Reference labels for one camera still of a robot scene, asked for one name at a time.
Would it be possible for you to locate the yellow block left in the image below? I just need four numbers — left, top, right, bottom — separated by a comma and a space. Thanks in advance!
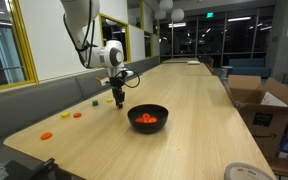
61, 112, 70, 118

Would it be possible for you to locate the black bowl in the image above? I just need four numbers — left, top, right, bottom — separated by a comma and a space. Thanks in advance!
127, 104, 169, 134

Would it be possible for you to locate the blue sofa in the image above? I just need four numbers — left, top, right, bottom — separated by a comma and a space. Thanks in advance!
229, 58, 271, 78

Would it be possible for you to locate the orange disc beside yellow block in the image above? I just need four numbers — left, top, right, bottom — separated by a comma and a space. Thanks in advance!
73, 113, 81, 118

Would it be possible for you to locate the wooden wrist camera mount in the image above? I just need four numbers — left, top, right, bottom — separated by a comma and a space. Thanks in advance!
96, 76, 110, 86

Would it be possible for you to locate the green cube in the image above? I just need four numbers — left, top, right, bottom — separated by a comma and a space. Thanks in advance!
92, 100, 99, 106

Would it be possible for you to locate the grey round can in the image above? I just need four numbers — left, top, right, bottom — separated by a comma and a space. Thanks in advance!
224, 162, 274, 180

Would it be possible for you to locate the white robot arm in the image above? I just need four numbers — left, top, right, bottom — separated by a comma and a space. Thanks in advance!
60, 0, 127, 108

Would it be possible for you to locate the white plate on far table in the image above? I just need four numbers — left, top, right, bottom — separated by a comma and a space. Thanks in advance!
187, 61, 200, 65

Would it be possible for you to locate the open cardboard box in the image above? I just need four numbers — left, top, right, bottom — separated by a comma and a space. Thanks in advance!
226, 75, 288, 157

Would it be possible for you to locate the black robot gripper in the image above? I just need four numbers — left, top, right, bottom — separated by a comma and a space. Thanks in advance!
110, 77, 125, 106

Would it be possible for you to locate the grey bench seat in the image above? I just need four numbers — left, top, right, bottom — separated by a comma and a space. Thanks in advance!
0, 55, 161, 168

